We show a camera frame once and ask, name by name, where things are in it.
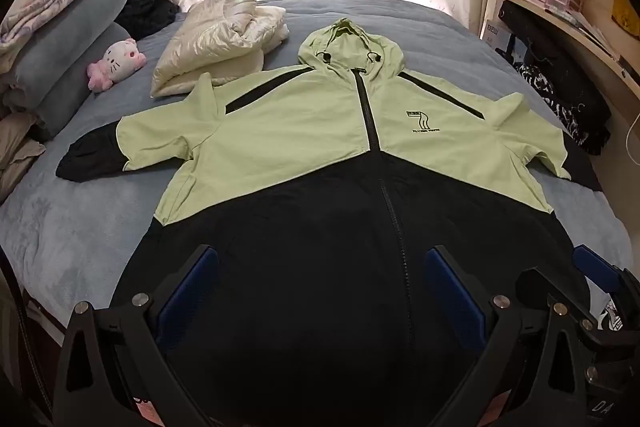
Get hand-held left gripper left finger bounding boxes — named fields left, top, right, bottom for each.
left=52, top=244, right=221, bottom=427

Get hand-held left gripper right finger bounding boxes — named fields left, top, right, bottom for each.
left=422, top=244, right=596, bottom=427

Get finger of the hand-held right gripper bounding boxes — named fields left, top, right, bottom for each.
left=572, top=245, right=640, bottom=308
left=515, top=268, right=601, bottom=333

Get green and black hooded jacket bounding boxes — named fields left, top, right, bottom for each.
left=55, top=18, right=603, bottom=427

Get blue-grey bed blanket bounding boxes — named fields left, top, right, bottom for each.
left=0, top=0, right=640, bottom=358

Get black and white patterned cloth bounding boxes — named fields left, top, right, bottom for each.
left=515, top=63, right=583, bottom=142

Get beige folded cloth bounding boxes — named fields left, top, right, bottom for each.
left=0, top=112, right=48, bottom=202

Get pile of papers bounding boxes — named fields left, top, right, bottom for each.
left=550, top=4, right=621, bottom=58

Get white cardboard box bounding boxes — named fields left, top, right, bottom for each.
left=481, top=19, right=516, bottom=52

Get pink cat plush toy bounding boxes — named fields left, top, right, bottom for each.
left=86, top=38, right=147, bottom=92

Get yellow bag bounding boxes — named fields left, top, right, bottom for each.
left=612, top=0, right=640, bottom=28

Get cream folded puffer jacket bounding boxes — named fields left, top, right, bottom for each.
left=150, top=0, right=291, bottom=98

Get black clothing heap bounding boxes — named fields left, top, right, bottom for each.
left=116, top=0, right=181, bottom=40

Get white cable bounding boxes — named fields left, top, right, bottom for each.
left=625, top=112, right=640, bottom=172

